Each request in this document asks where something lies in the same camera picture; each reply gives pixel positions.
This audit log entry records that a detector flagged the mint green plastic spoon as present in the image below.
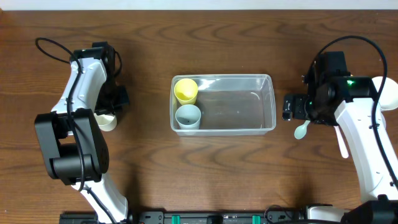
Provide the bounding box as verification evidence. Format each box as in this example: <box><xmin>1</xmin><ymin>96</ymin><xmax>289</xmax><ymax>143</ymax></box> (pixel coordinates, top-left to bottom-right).
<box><xmin>294</xmin><ymin>120</ymin><xmax>310</xmax><ymax>139</ymax></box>

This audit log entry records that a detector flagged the white plastic cup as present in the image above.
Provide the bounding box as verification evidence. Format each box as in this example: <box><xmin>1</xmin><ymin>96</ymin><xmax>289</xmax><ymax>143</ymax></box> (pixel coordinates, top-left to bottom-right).
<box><xmin>94</xmin><ymin>114</ymin><xmax>118</xmax><ymax>132</ymax></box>

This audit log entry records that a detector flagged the white plastic fork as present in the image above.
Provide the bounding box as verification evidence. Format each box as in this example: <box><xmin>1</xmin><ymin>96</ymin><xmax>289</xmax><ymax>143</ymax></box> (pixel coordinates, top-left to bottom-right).
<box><xmin>334</xmin><ymin>126</ymin><xmax>349</xmax><ymax>159</ymax></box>

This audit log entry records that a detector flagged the yellow plastic cup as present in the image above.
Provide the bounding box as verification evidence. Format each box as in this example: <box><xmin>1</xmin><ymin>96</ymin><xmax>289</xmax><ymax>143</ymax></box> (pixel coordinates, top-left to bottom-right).
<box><xmin>174</xmin><ymin>78</ymin><xmax>198</xmax><ymax>105</ymax></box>

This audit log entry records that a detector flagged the grey plastic cup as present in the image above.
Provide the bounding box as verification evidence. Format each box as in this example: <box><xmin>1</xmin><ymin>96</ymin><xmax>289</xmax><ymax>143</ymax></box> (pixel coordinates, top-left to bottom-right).
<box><xmin>175</xmin><ymin>105</ymin><xmax>201</xmax><ymax>130</ymax></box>

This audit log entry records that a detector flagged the white plastic bowl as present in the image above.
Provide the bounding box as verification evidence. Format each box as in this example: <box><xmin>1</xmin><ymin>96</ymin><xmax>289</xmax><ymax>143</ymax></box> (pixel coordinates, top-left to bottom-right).
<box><xmin>377</xmin><ymin>78</ymin><xmax>398</xmax><ymax>111</ymax></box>

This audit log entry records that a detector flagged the light blue plastic bowl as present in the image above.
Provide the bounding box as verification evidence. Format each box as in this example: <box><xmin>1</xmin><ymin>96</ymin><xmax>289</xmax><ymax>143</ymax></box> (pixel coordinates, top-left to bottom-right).
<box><xmin>381</xmin><ymin>112</ymin><xmax>386</xmax><ymax>129</ymax></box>

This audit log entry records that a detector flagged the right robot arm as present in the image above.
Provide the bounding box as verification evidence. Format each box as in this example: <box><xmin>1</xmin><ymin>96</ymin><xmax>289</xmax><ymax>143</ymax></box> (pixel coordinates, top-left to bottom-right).
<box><xmin>282</xmin><ymin>52</ymin><xmax>397</xmax><ymax>223</ymax></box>

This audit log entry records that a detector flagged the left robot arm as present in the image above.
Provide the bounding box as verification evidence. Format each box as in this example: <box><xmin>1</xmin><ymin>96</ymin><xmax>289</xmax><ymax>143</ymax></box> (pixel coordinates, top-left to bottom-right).
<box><xmin>34</xmin><ymin>42</ymin><xmax>133</xmax><ymax>223</ymax></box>

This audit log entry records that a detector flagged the clear plastic container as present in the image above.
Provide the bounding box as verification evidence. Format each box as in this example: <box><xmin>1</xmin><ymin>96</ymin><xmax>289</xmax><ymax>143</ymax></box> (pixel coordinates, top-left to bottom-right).
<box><xmin>170</xmin><ymin>74</ymin><xmax>276</xmax><ymax>136</ymax></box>

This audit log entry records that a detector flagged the left black cable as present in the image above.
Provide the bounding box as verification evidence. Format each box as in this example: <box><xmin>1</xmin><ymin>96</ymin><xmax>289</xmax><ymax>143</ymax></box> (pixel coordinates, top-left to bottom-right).
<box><xmin>34</xmin><ymin>37</ymin><xmax>124</xmax><ymax>224</ymax></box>

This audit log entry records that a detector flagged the black cable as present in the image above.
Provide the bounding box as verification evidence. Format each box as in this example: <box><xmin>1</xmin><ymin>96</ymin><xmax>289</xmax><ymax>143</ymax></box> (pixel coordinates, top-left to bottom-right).
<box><xmin>313</xmin><ymin>34</ymin><xmax>398</xmax><ymax>190</ymax></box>
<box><xmin>34</xmin><ymin>37</ymin><xmax>124</xmax><ymax>224</ymax></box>

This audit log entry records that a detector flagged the right black cable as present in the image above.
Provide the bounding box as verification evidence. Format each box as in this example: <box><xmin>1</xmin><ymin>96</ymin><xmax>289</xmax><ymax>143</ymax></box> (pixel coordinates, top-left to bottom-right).
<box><xmin>313</xmin><ymin>34</ymin><xmax>398</xmax><ymax>190</ymax></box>

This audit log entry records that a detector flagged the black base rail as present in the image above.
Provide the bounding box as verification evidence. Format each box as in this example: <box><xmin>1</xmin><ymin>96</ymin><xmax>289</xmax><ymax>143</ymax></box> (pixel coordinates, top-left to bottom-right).
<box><xmin>119</xmin><ymin>208</ymin><xmax>305</xmax><ymax>224</ymax></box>

